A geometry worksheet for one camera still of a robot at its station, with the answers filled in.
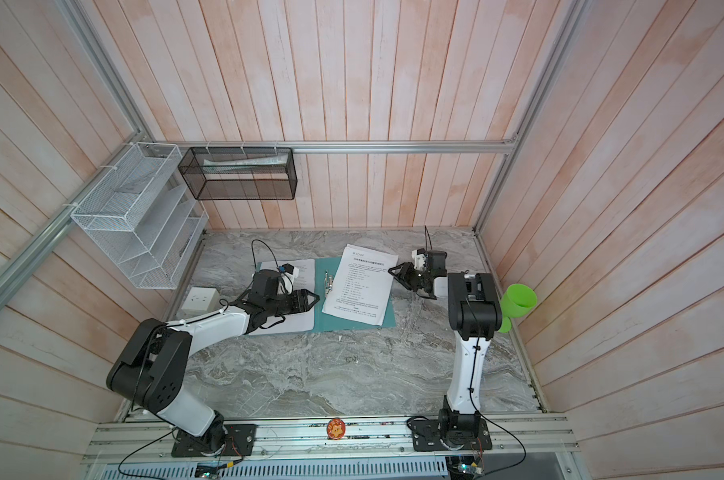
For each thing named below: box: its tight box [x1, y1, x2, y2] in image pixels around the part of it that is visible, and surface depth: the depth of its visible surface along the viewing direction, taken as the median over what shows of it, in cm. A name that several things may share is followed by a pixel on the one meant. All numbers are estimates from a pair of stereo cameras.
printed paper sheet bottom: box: [322, 244, 399, 326], surface depth 106 cm
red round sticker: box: [326, 418, 346, 441], surface depth 77 cm
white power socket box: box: [181, 287, 220, 311], surface depth 98 cm
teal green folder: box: [256, 257, 397, 333], surface depth 97 cm
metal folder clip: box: [324, 269, 334, 295], surface depth 104 cm
